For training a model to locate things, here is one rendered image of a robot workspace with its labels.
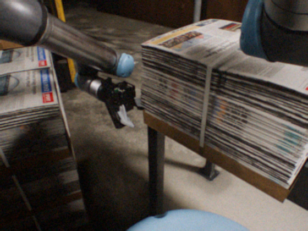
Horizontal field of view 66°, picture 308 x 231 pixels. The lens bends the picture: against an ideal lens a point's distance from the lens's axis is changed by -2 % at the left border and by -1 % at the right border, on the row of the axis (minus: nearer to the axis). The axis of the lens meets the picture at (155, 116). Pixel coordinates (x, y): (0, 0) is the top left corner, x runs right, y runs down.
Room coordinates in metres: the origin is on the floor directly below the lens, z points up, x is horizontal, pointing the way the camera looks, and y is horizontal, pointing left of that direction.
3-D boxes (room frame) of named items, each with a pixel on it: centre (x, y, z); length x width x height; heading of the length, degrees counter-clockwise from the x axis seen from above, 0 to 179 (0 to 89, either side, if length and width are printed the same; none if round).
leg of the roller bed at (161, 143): (0.71, 0.00, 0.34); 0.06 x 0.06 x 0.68; 47
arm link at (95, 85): (0.74, 0.18, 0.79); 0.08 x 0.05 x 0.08; 137
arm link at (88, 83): (0.80, 0.24, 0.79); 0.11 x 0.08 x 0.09; 47
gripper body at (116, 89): (0.69, 0.13, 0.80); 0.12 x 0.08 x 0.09; 47
